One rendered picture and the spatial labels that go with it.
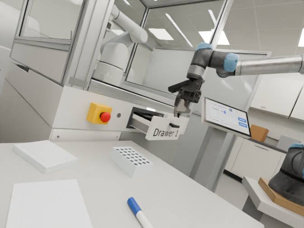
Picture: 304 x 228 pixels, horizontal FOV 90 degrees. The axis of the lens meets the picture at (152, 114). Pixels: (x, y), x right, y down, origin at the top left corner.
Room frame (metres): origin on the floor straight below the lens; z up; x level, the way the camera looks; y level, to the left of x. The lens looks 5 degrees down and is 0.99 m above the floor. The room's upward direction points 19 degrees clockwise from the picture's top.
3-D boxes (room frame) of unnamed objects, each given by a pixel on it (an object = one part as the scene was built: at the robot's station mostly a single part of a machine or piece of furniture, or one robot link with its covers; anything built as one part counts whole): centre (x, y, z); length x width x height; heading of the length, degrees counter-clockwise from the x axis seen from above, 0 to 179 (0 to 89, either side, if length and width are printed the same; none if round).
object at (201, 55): (0.75, -0.14, 1.26); 0.09 x 0.08 x 0.11; 65
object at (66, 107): (1.17, 0.37, 0.87); 1.02 x 0.95 x 0.14; 143
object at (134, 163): (0.49, 0.02, 0.78); 0.12 x 0.08 x 0.04; 51
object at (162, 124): (0.77, -0.10, 0.87); 0.29 x 0.02 x 0.11; 143
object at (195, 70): (0.75, -0.13, 1.18); 0.08 x 0.08 x 0.05
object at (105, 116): (0.55, 0.16, 0.88); 0.04 x 0.03 x 0.04; 143
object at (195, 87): (0.74, -0.14, 1.10); 0.09 x 0.08 x 0.12; 53
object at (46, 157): (0.38, 0.22, 0.77); 0.13 x 0.09 x 0.02; 70
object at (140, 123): (0.90, 0.07, 0.86); 0.40 x 0.26 x 0.06; 53
